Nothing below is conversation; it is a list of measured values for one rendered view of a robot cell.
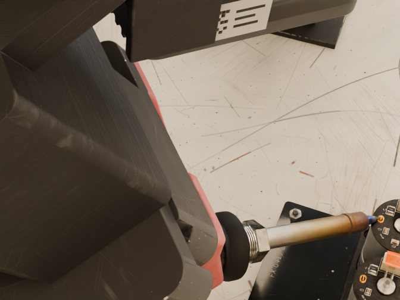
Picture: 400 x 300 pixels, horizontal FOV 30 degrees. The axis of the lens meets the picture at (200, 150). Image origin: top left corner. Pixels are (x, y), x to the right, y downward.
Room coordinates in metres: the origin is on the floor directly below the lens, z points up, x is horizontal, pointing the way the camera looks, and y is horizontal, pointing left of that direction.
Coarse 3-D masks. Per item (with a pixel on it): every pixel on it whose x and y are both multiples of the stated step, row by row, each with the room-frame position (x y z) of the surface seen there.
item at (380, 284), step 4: (380, 280) 0.11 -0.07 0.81; (384, 280) 0.11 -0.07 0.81; (392, 280) 0.11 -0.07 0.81; (352, 284) 0.12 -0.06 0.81; (376, 284) 0.11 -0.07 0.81; (380, 284) 0.11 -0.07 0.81; (392, 284) 0.11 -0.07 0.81; (352, 288) 0.11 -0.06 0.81; (376, 288) 0.11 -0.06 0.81; (380, 288) 0.11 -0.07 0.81; (384, 288) 0.11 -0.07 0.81; (388, 288) 0.11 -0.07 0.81; (392, 288) 0.11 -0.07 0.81; (352, 292) 0.11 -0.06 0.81; (380, 292) 0.11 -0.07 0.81; (384, 292) 0.11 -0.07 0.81; (388, 292) 0.11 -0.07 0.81; (392, 292) 0.11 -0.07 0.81; (348, 296) 0.12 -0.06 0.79; (352, 296) 0.11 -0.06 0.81
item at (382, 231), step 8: (392, 200) 0.15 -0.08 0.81; (384, 208) 0.15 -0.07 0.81; (392, 208) 0.14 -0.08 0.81; (384, 216) 0.14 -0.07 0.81; (392, 216) 0.14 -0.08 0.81; (376, 224) 0.14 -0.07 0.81; (384, 224) 0.14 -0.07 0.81; (392, 224) 0.14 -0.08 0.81; (376, 232) 0.14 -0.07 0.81; (384, 232) 0.13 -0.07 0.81; (392, 232) 0.13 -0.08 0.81; (384, 240) 0.13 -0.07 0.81; (392, 240) 0.13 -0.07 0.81; (392, 248) 0.13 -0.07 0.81
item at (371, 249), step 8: (368, 232) 0.14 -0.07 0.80; (368, 240) 0.14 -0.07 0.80; (376, 240) 0.13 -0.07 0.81; (368, 248) 0.14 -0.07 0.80; (376, 248) 0.13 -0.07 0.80; (384, 248) 0.13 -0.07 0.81; (360, 256) 0.14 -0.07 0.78; (368, 256) 0.13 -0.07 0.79; (376, 256) 0.13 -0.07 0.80; (360, 264) 0.14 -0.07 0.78
